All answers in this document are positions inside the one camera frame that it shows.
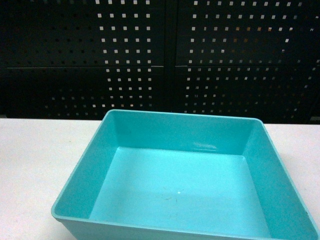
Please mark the turquoise plastic bin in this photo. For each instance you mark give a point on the turquoise plastic bin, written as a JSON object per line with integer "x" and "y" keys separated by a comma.
{"x": 173, "y": 176}

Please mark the black perforated panel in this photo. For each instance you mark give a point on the black perforated panel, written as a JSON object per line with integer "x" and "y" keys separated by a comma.
{"x": 78, "y": 59}

